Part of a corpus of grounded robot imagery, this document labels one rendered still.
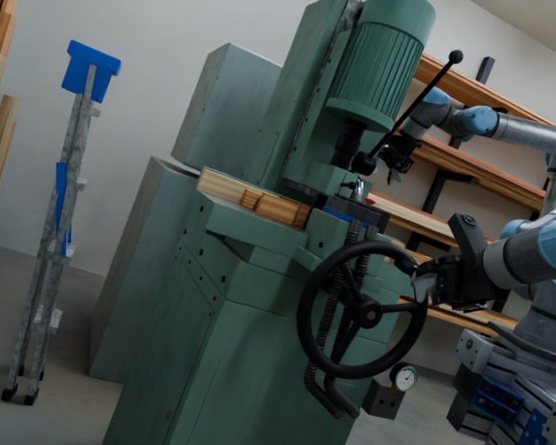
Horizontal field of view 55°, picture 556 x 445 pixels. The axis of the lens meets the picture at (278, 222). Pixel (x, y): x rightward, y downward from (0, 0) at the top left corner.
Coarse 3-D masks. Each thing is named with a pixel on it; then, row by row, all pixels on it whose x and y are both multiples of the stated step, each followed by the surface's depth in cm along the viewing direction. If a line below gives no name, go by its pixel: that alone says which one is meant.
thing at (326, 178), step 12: (312, 168) 141; (324, 168) 135; (336, 168) 130; (312, 180) 139; (324, 180) 133; (336, 180) 131; (348, 180) 132; (324, 192) 131; (336, 192) 132; (348, 192) 133
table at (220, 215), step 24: (216, 216) 111; (240, 216) 112; (264, 216) 121; (240, 240) 114; (264, 240) 115; (288, 240) 117; (312, 264) 110; (384, 264) 127; (384, 288) 128; (408, 288) 131
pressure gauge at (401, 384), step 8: (392, 368) 129; (400, 368) 128; (408, 368) 128; (392, 376) 128; (400, 376) 127; (408, 376) 128; (416, 376) 129; (392, 384) 131; (400, 384) 128; (408, 384) 129; (392, 392) 130
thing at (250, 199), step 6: (246, 192) 128; (252, 192) 129; (246, 198) 128; (252, 198) 129; (258, 198) 129; (240, 204) 129; (246, 204) 129; (252, 204) 129; (408, 252) 147; (414, 252) 150; (414, 258) 148; (420, 258) 149; (426, 258) 150
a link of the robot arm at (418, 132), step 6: (408, 120) 164; (402, 126) 166; (408, 126) 164; (414, 126) 163; (420, 126) 162; (408, 132) 164; (414, 132) 163; (420, 132) 163; (414, 138) 165; (420, 138) 165
